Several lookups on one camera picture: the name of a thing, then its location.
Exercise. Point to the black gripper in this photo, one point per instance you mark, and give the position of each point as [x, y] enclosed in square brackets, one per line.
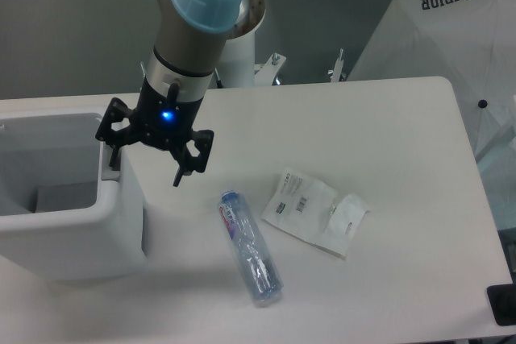
[167, 118]

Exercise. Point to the white push-lid trash can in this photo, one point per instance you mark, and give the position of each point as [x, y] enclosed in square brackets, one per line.
[66, 214]

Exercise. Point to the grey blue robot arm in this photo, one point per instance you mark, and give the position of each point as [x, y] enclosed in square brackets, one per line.
[188, 45]

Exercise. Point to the white plastic packaging bag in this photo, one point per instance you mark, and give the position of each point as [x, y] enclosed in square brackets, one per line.
[313, 212]

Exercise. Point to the clear plastic water bottle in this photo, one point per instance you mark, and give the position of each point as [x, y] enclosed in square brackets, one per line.
[255, 262]

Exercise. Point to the white printed umbrella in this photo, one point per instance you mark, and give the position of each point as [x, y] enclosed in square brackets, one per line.
[471, 43]

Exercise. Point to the black device at edge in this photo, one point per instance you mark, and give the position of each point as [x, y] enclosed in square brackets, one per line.
[502, 302]

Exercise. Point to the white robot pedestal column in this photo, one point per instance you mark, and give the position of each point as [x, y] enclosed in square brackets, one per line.
[235, 68]

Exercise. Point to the white metal mounting frame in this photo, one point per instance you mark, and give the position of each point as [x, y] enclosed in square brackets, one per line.
[271, 72]

